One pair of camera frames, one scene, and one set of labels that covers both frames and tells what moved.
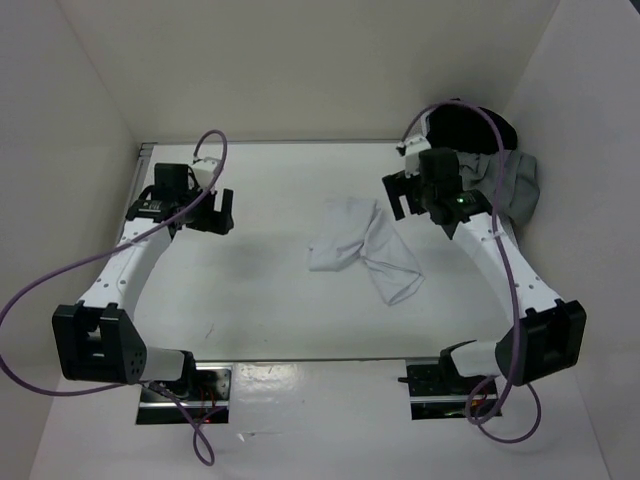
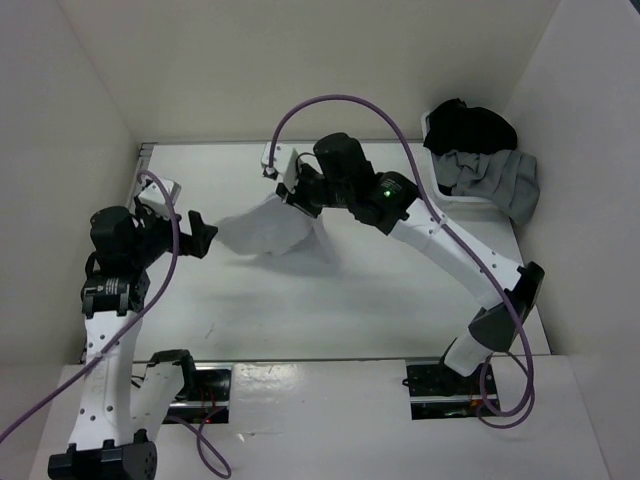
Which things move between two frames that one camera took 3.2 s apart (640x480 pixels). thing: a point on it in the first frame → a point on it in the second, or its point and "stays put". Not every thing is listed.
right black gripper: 396,185 → 296,197
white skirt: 351,228 → 274,226
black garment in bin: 468,128 stays put
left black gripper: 215,221 → 200,239
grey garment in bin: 519,190 stays put
